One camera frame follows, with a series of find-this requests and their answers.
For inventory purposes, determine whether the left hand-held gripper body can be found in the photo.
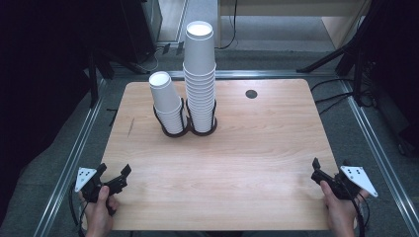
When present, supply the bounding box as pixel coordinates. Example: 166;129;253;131
74;167;124;202

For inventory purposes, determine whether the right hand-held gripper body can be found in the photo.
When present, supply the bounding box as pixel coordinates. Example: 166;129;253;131
310;165;378;201

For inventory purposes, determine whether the black double cup holder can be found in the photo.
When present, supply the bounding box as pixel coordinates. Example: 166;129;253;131
152;97;219;138

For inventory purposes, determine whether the short stack of paper cups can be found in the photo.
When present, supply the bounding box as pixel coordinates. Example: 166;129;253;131
148;70;188;135

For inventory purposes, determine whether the tall stack of paper cups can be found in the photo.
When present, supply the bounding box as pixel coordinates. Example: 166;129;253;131
183;65;217;133

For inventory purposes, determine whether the person's left hand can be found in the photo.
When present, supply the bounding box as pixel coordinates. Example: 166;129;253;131
78;186;121;237

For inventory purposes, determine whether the person's right hand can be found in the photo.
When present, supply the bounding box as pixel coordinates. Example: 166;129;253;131
319;180;371;237

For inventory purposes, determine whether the black metal stand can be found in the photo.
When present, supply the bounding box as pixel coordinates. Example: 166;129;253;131
86;45;152;110

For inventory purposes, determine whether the black tripod stand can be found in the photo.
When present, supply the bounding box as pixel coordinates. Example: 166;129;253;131
295;19;376;108

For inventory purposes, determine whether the light wooden furniture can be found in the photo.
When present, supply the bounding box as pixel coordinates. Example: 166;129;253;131
218;0;374;50

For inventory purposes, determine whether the dark cabinet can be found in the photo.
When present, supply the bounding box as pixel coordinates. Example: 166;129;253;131
120;0;163;65

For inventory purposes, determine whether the aluminium floor rail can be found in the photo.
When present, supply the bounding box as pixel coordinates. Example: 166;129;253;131
33;78;109;237
339;78;419;237

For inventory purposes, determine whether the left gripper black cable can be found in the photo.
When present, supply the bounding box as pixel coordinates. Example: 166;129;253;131
67;182;87;237

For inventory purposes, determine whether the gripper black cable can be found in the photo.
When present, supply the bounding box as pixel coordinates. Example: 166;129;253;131
350;191;371;237
67;182;87;237

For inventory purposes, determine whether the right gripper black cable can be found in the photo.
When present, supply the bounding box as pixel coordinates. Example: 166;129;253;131
350;191;371;237

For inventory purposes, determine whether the black floor cable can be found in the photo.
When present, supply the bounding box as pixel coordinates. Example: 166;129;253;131
309;77;355;93
314;92;355;117

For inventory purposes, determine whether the white floor cable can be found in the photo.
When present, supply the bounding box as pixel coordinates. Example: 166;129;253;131
143;45;166;72

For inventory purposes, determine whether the black hanging cable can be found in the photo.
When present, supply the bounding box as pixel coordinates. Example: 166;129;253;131
216;0;239;50

